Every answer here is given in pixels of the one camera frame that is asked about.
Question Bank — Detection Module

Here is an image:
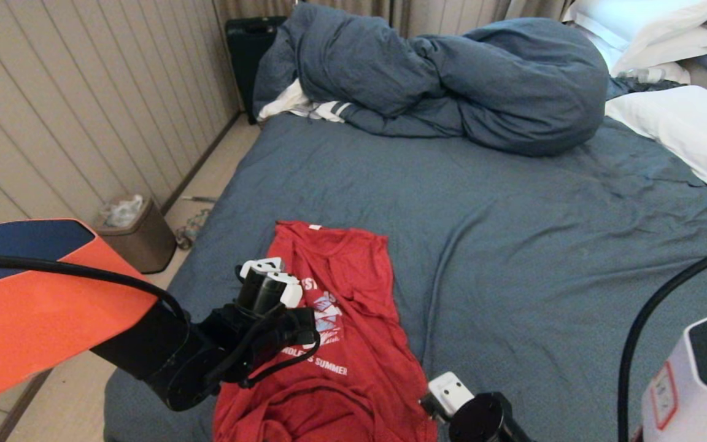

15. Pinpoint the red printed t-shirt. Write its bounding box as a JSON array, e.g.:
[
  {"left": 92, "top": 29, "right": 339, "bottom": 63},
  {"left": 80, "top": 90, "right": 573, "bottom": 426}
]
[{"left": 212, "top": 221, "right": 439, "bottom": 442}]

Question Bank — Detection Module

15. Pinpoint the patterned slipper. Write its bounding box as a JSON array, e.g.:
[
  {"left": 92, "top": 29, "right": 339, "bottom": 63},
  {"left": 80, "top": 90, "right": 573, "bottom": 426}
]
[{"left": 176, "top": 210, "right": 213, "bottom": 250}]

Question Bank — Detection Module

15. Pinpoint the brown trash bin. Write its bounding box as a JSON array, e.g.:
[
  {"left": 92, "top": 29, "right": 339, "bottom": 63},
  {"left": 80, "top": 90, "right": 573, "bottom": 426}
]
[{"left": 95, "top": 196, "right": 177, "bottom": 275}]

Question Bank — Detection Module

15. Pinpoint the white striped garment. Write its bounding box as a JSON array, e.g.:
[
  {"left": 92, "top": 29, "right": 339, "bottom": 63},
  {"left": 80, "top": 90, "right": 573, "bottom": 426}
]
[{"left": 258, "top": 79, "right": 352, "bottom": 124}]

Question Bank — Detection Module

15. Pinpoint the black suitcase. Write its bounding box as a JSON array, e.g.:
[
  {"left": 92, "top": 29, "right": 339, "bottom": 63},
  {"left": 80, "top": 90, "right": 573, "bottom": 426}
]
[{"left": 226, "top": 17, "right": 290, "bottom": 125}]

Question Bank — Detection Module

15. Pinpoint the crumpled blue duvet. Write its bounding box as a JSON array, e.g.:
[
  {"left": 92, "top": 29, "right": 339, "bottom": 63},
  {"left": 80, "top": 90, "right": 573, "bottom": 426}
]
[{"left": 253, "top": 3, "right": 609, "bottom": 157}]

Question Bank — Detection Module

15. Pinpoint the large white pillow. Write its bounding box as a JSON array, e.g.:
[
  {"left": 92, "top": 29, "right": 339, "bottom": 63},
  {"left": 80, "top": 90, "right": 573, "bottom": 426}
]
[{"left": 605, "top": 85, "right": 707, "bottom": 211}]

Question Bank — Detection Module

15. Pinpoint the clear plastic bottle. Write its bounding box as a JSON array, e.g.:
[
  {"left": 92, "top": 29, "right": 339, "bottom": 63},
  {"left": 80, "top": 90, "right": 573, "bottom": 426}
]
[{"left": 615, "top": 68, "right": 665, "bottom": 84}]

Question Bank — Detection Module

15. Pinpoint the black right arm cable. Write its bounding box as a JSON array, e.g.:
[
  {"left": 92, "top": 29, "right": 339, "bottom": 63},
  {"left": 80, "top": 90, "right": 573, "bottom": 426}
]
[{"left": 617, "top": 239, "right": 707, "bottom": 442}]

